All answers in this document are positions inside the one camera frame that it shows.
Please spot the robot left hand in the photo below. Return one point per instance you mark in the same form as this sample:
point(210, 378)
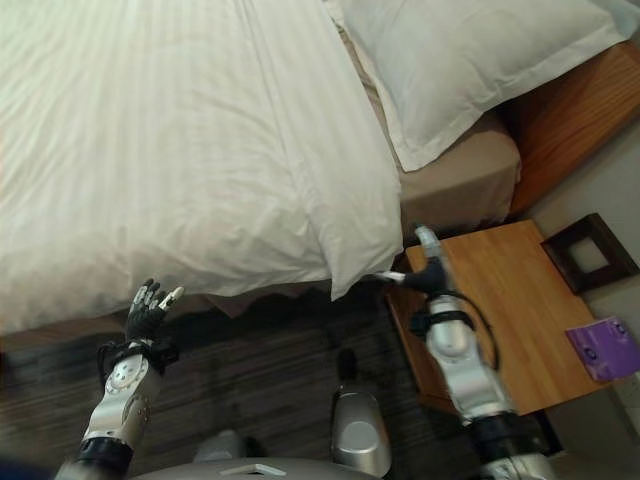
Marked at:
point(142, 319)

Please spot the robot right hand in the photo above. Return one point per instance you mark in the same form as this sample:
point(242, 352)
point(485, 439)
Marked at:
point(429, 272)

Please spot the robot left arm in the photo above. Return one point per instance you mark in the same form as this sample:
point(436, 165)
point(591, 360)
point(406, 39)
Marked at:
point(116, 390)

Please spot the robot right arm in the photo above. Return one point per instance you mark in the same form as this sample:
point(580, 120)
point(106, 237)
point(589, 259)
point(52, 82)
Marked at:
point(467, 370)

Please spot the beige fitted bed sheet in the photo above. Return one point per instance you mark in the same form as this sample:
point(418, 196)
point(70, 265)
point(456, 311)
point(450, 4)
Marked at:
point(465, 175)

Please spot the wooden nightstand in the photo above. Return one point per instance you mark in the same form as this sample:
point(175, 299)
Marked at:
point(500, 320)

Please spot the robot dark foot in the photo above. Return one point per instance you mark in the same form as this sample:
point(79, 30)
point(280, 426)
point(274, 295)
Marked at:
point(346, 364)

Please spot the dark square tray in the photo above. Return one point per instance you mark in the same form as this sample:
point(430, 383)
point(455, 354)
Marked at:
point(590, 252)

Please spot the robot silver leg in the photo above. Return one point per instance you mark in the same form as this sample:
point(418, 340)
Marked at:
point(357, 425)

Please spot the white striped duvet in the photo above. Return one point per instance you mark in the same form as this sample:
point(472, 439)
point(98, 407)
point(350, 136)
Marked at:
point(165, 150)

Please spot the purple tissue box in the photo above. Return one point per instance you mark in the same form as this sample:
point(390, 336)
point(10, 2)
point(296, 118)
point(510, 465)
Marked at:
point(602, 350)

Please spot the white pillow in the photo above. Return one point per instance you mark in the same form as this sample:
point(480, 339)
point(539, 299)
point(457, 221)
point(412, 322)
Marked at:
point(470, 75)

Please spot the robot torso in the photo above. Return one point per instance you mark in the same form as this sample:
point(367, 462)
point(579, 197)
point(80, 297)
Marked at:
point(295, 467)

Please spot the wooden headboard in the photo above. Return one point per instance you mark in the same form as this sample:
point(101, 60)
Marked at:
point(570, 105)

